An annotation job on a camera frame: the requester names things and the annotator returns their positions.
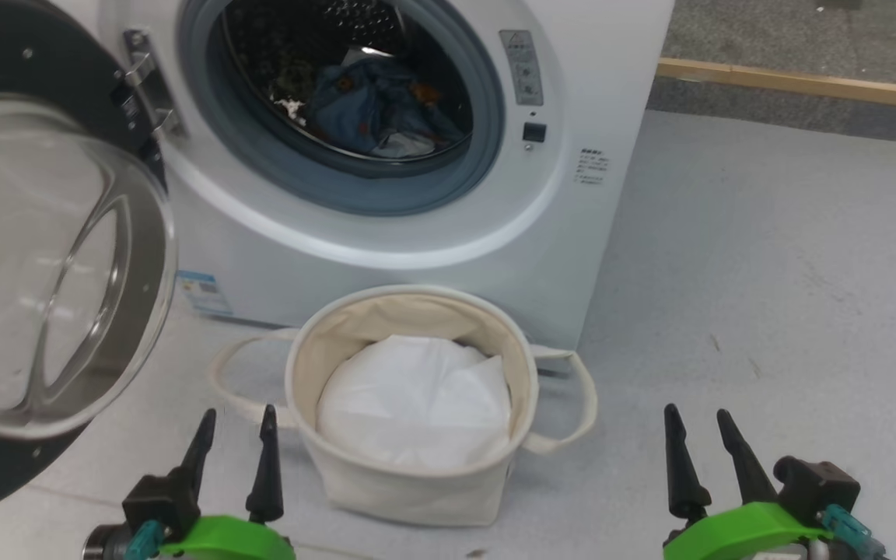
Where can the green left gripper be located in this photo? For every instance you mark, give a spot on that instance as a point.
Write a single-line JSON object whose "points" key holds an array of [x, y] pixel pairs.
{"points": [[230, 540]]}

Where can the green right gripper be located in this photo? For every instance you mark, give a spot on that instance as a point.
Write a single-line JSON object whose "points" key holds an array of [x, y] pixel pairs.
{"points": [[736, 533]]}

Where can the white printed garment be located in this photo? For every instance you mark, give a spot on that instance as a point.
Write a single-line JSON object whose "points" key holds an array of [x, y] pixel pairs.
{"points": [[405, 145]]}

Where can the blue cartoon print garment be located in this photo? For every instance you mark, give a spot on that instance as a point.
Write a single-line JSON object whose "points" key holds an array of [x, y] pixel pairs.
{"points": [[370, 109]]}

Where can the white front-load washing machine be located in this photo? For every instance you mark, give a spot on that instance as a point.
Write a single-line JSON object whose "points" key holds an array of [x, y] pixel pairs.
{"points": [[448, 257]]}

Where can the metal washer door hinge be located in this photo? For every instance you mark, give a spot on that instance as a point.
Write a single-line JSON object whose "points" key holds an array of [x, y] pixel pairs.
{"points": [[141, 70]]}

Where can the grey warning label sticker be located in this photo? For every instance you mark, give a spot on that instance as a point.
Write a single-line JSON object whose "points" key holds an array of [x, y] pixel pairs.
{"points": [[522, 66]]}

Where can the blue energy label sticker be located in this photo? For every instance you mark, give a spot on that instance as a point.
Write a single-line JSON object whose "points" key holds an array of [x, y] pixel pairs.
{"points": [[203, 293]]}

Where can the cream canvas laundry basket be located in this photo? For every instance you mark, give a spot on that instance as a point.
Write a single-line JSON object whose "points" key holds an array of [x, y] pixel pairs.
{"points": [[417, 490]]}

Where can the white basket filler bag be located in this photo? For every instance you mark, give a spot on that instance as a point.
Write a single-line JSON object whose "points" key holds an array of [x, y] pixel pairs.
{"points": [[417, 404]]}

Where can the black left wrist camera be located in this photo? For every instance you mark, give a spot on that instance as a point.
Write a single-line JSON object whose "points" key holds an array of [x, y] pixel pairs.
{"points": [[156, 502]]}

